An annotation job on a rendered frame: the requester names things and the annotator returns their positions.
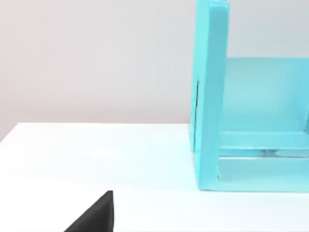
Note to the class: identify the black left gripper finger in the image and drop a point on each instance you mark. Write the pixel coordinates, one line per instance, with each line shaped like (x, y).
(101, 215)

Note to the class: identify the light blue rack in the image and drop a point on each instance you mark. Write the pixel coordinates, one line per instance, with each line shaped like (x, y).
(253, 108)

